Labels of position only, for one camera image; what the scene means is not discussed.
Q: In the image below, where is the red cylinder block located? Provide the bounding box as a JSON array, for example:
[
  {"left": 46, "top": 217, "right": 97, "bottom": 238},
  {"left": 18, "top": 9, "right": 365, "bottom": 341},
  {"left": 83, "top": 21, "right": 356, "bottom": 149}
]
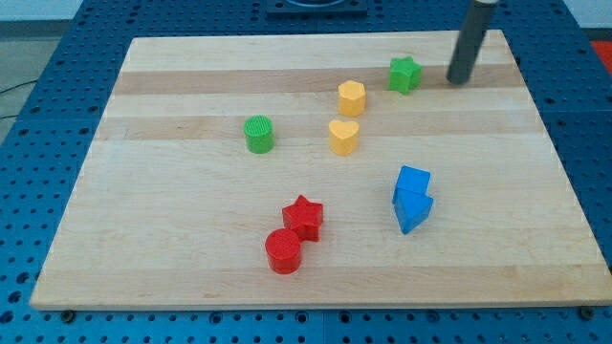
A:
[{"left": 265, "top": 228, "right": 301, "bottom": 274}]

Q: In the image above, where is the yellow hexagon block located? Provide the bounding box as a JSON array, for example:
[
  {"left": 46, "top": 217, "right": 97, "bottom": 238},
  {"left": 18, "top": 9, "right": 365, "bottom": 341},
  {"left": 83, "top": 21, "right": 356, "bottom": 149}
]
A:
[{"left": 338, "top": 80, "right": 366, "bottom": 118}]

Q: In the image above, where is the blue triangle block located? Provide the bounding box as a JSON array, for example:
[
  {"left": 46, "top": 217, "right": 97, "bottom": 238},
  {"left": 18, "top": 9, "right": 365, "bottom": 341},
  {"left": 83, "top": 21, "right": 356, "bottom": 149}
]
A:
[{"left": 393, "top": 189, "right": 434, "bottom": 234}]

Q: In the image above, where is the wooden board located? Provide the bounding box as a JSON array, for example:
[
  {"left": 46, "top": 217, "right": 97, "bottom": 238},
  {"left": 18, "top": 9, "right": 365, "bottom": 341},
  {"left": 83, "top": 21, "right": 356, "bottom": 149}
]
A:
[{"left": 31, "top": 30, "right": 611, "bottom": 311}]

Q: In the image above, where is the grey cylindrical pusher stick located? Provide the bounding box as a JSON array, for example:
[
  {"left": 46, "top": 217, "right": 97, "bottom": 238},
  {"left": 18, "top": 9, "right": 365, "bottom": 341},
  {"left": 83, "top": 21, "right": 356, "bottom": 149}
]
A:
[{"left": 447, "top": 0, "right": 498, "bottom": 85}]

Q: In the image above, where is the black cable on floor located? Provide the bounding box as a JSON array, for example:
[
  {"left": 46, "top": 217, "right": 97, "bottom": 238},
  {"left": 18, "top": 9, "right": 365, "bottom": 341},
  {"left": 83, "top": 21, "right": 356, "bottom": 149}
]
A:
[{"left": 0, "top": 79, "right": 38, "bottom": 120}]

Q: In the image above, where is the green cylinder block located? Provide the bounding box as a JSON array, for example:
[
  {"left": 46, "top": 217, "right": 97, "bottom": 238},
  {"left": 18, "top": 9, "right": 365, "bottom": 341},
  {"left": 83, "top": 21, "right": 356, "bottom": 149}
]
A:
[{"left": 243, "top": 115, "right": 274, "bottom": 154}]

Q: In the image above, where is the yellow heart block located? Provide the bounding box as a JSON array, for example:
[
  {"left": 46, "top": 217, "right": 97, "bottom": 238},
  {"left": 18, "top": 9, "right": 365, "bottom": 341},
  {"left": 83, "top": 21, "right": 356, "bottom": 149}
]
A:
[{"left": 328, "top": 119, "right": 360, "bottom": 156}]

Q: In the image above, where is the green star block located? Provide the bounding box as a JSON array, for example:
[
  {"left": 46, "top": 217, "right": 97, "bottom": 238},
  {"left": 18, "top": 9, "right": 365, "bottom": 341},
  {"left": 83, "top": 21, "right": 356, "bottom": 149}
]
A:
[{"left": 387, "top": 56, "right": 423, "bottom": 95}]

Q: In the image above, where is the blue cube block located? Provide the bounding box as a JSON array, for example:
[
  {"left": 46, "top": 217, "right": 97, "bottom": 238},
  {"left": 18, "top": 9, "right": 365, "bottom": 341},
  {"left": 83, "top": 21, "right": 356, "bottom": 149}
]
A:
[{"left": 392, "top": 165, "right": 430, "bottom": 204}]

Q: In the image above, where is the red star block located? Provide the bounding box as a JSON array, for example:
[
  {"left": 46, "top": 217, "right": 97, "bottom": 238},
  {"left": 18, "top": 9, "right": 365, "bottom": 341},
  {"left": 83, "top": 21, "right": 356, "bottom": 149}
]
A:
[{"left": 282, "top": 195, "right": 324, "bottom": 242}]

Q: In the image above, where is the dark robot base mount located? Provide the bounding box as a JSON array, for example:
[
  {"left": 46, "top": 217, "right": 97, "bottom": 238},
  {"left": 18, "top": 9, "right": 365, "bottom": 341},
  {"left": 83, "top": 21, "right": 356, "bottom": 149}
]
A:
[{"left": 263, "top": 0, "right": 368, "bottom": 17}]

